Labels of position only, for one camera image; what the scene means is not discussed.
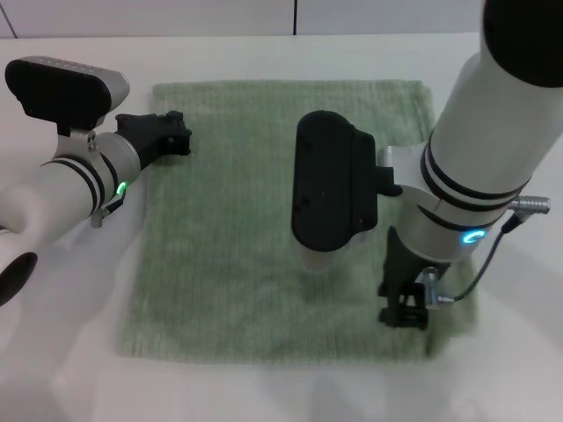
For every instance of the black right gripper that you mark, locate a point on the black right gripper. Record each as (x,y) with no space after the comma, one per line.
(402,264)

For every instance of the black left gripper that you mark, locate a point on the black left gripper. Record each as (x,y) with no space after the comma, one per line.
(145,136)

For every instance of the green terry towel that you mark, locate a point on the green terry towel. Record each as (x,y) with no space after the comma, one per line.
(228,246)

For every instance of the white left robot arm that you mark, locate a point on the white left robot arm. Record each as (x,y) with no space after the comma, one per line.
(44,189)

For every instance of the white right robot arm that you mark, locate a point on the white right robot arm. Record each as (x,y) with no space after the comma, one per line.
(484,132)

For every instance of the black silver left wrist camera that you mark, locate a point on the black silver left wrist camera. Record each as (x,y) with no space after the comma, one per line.
(57,92)

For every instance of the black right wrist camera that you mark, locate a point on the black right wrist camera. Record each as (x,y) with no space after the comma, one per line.
(334,184)

